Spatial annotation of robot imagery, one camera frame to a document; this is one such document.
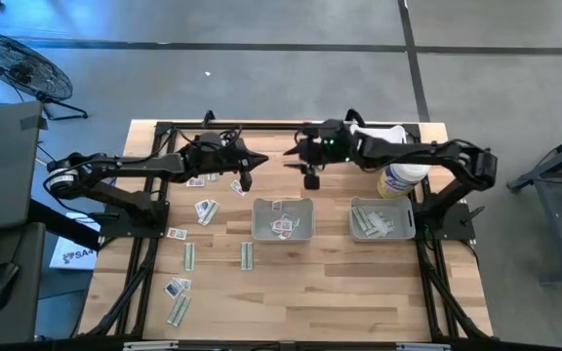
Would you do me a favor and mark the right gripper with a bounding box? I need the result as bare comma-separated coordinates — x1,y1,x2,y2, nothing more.
283,120,360,174

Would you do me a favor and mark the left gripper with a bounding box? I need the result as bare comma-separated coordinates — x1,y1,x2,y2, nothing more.
182,132,269,183

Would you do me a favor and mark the green striped bandage wrapper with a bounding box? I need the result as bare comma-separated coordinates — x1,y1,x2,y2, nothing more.
165,293,192,328
361,210,382,239
350,206,371,236
183,242,197,273
240,241,255,272
198,199,221,227
373,210,395,234

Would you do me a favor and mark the white bin with ointment packets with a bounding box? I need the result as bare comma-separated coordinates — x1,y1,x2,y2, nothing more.
251,196,316,244

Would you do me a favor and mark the white bin with wipe packets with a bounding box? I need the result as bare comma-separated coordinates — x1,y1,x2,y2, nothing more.
348,124,408,145

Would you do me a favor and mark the Lysol wipes canister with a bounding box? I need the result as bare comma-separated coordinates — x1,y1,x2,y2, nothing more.
376,163,431,200

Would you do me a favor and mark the white bin with bandage strips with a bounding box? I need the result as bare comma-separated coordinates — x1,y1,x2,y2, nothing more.
348,195,417,243

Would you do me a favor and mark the black diagonal beam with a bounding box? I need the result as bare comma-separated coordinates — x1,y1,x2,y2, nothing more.
26,198,102,253

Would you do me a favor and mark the white printed paper sheet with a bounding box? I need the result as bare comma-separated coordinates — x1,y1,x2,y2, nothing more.
48,212,102,272

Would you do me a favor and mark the black floor fan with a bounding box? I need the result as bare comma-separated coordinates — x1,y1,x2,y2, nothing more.
0,30,90,121

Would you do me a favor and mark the blue grey metal cart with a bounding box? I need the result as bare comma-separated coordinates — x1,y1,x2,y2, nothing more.
506,124,562,285

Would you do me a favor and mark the grey desk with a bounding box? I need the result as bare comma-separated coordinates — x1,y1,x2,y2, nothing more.
0,221,47,345

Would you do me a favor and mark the black computer mouse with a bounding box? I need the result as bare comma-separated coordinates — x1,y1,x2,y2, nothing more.
0,261,20,312

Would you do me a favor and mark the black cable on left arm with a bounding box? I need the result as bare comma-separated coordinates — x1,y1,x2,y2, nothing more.
178,124,243,147

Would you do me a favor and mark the silver bracket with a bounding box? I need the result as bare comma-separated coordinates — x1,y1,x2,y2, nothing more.
122,340,180,351
396,342,452,351

